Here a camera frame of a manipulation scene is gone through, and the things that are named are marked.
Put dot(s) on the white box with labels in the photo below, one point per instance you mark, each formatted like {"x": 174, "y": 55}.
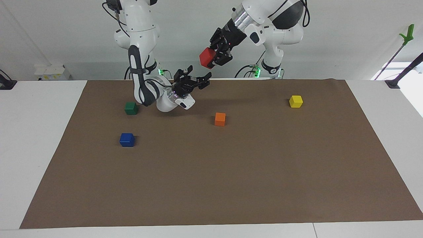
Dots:
{"x": 51, "y": 72}

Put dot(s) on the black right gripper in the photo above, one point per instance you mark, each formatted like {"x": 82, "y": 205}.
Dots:
{"x": 185, "y": 86}

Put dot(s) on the black clamp stand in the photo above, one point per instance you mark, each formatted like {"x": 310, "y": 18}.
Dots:
{"x": 393, "y": 82}

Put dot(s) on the green wooden block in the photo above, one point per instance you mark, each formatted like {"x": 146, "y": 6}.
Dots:
{"x": 131, "y": 108}

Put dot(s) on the blue wooden block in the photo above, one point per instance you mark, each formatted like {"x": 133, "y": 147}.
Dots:
{"x": 127, "y": 140}

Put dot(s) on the black desk clamp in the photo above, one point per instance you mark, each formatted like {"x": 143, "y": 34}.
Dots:
{"x": 6, "y": 84}

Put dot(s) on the brown table mat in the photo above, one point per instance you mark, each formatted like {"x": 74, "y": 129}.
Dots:
{"x": 211, "y": 175}

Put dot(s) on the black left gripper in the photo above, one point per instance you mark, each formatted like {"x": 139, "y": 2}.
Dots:
{"x": 233, "y": 34}

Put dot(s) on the red wooden block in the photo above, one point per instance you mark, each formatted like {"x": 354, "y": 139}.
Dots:
{"x": 207, "y": 58}

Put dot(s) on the yellow wooden block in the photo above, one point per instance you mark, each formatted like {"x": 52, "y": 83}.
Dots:
{"x": 296, "y": 101}

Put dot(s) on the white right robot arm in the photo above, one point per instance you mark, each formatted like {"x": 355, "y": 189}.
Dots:
{"x": 138, "y": 19}

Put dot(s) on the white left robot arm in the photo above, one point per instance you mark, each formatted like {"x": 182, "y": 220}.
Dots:
{"x": 284, "y": 33}

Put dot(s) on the orange wooden block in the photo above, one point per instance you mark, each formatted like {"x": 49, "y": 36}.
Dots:
{"x": 220, "y": 119}

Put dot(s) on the green-tipped thin pole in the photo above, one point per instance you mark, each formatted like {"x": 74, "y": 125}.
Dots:
{"x": 408, "y": 34}

